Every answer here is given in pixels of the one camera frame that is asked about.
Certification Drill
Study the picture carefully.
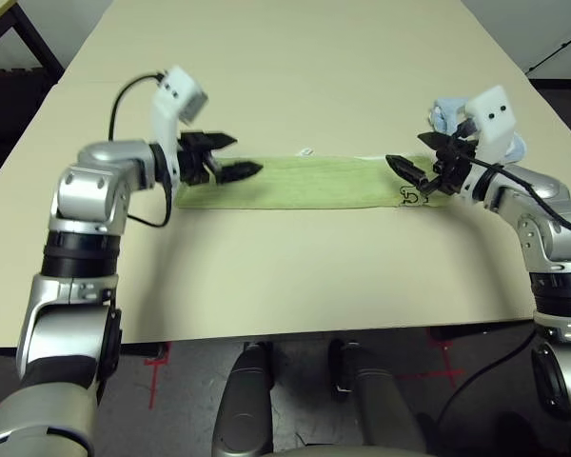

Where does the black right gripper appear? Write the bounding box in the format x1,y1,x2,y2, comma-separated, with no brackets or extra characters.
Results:
384,128,480,196

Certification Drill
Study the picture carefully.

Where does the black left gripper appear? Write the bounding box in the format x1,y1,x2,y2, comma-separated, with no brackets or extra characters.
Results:
173,130,266,188

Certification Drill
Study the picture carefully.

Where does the green towel with white trim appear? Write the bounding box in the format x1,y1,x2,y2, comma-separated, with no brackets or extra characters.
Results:
174,150,451,211

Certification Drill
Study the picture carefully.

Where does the folded light blue towel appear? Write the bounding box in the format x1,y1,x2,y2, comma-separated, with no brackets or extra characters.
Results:
426,97,529,168

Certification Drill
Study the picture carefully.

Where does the black low platform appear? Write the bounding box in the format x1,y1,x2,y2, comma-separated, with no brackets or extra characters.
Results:
527,75,571,149

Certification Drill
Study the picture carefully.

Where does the black tripod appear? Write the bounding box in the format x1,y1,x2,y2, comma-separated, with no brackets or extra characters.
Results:
525,30,571,80

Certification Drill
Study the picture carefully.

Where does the side table with black legs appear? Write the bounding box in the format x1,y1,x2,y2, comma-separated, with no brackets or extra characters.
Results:
0,2,67,82

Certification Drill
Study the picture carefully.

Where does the black foam floor mat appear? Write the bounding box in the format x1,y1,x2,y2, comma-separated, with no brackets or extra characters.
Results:
0,66,61,191

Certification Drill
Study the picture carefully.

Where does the grey robot right leg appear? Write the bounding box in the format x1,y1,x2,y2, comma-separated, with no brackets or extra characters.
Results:
330,338,429,457

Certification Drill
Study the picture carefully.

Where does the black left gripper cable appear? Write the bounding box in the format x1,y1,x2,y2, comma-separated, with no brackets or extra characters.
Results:
126,178,173,230

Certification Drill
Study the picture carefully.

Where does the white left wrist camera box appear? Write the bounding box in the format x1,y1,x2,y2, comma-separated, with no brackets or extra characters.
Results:
149,65,210,185

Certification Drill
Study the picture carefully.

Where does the black right camera cable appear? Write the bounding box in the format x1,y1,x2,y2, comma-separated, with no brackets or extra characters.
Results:
454,121,571,242

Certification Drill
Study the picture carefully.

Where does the black camera cable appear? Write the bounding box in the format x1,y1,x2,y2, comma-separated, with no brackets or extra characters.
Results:
454,121,571,242
108,70,167,143

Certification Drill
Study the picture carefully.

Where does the black left camera cable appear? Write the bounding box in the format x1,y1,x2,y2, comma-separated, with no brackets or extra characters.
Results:
108,70,167,143

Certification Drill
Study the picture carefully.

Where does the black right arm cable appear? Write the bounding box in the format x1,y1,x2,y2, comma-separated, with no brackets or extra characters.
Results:
432,330,539,429

